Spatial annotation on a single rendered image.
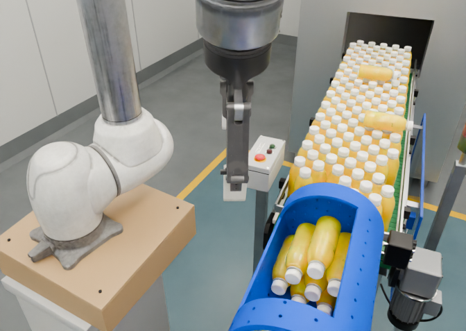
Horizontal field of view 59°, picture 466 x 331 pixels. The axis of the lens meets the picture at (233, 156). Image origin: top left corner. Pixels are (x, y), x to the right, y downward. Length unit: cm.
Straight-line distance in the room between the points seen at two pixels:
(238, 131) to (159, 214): 78
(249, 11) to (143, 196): 94
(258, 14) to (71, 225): 80
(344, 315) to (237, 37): 62
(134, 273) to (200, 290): 137
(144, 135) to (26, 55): 269
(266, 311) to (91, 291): 44
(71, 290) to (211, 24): 82
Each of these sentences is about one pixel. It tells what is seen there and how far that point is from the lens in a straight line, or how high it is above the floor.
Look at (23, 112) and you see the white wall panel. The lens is 377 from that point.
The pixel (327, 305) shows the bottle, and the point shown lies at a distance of 115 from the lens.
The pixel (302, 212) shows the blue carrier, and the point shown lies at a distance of 123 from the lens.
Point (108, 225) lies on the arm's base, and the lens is 119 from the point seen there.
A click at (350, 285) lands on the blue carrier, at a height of 121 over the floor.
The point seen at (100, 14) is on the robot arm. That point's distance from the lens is 95.
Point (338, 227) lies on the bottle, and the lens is 113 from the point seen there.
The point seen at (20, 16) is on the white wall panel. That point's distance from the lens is 364.
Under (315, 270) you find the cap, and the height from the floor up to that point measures 115.
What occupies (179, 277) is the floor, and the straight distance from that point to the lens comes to 251.
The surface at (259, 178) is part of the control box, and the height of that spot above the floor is 105.
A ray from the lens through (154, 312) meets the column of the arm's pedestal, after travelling 144.
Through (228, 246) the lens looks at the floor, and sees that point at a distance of 264.
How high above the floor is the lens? 192
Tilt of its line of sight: 34 degrees down
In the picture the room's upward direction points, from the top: straight up
